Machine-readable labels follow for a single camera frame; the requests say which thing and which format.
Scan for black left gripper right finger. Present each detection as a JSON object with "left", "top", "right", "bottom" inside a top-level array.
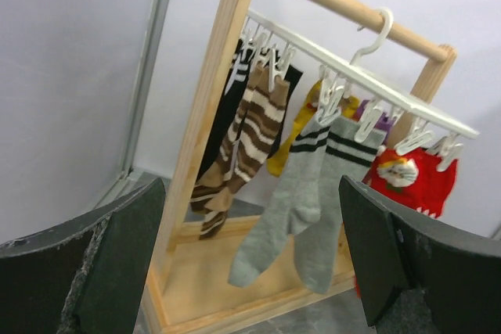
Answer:
[{"left": 339, "top": 176, "right": 500, "bottom": 333}]

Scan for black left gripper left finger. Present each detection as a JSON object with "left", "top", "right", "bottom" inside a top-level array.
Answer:
[{"left": 1, "top": 178, "right": 166, "bottom": 333}]

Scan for white plastic clip hanger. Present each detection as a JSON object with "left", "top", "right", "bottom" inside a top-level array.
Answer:
[{"left": 238, "top": 7, "right": 481, "bottom": 173}]

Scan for red patterned Christmas sock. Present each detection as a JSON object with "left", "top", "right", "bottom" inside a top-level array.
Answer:
[{"left": 408, "top": 148, "right": 458, "bottom": 218}]

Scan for wooden drying rack stand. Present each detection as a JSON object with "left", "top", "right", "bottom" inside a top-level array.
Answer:
[{"left": 142, "top": 0, "right": 470, "bottom": 333}]

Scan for purple striped sock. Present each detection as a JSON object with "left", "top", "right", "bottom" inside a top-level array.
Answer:
[{"left": 352, "top": 99, "right": 394, "bottom": 145}]

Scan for yellow reindeer sock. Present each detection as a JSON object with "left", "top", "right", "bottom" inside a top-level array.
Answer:
[{"left": 266, "top": 79, "right": 361, "bottom": 178}]

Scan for black sock white stripes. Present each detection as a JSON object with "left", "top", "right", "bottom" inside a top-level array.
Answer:
[{"left": 196, "top": 45, "right": 290, "bottom": 182}]

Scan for brown striped sock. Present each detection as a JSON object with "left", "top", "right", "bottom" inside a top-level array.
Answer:
[{"left": 190, "top": 63, "right": 290, "bottom": 239}]

